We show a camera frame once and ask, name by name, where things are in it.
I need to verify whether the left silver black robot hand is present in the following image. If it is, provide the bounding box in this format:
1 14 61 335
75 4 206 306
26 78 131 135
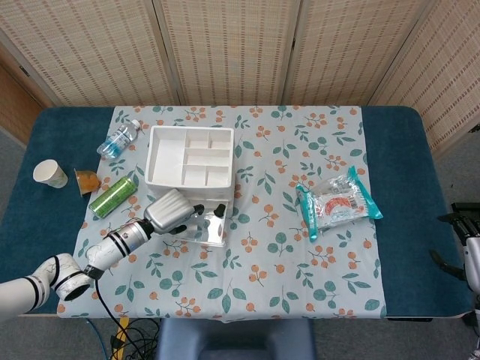
143 188 228 236

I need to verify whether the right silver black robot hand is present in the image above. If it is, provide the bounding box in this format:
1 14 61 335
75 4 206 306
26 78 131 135
429 212 480 294

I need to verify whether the white plastic drawer organizer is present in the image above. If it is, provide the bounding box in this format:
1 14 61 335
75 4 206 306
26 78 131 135
144 125 236 213

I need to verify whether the black floor device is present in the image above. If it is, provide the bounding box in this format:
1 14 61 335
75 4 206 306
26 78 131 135
451 202 480 217

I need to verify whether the green drink can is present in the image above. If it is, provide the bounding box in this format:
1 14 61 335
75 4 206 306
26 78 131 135
88 175 139 219

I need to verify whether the orange fruit jelly cup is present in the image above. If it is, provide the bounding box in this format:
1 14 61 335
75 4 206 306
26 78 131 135
73 168 102 197

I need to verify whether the clear plastic water bottle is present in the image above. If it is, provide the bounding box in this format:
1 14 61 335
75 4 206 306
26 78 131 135
96 119 143 160

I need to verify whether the teal table cover cloth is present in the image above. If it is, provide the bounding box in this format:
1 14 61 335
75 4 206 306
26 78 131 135
0 106 474 320

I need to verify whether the floral leaf fruit tablecloth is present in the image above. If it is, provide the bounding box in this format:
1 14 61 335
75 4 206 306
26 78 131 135
55 105 388 323

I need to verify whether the white paper cup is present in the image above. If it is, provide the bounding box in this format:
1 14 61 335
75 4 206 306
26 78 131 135
32 159 69 189

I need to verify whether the teal clear snack bag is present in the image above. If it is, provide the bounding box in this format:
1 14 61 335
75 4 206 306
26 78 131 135
295 166 384 242

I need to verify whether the woven bamboo folding screen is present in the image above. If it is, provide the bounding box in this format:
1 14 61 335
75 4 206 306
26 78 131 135
0 0 480 152

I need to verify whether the brown wooden door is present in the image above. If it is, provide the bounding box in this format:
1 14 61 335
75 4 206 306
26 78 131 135
0 62 43 146

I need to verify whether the black cable bundle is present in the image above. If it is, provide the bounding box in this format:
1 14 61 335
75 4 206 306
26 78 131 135
93 277 163 360

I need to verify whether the blue cable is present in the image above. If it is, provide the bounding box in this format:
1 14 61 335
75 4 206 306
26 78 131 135
86 319 109 360

